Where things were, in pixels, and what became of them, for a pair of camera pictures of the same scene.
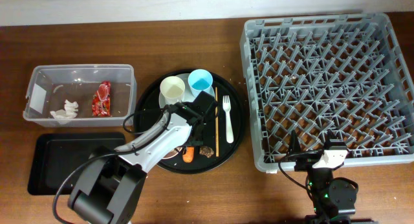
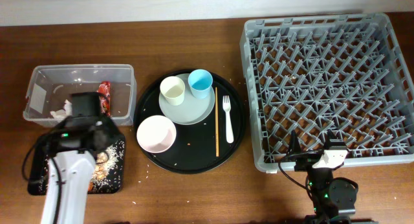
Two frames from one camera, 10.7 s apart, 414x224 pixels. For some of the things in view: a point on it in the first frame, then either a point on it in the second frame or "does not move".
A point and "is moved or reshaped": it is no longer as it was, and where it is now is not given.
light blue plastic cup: (199, 80) does not move
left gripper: (200, 142) to (118, 134)
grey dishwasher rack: (347, 74) does not move
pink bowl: (173, 152) is moved or reshaped
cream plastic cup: (172, 90) does not move
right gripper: (306, 161) does not move
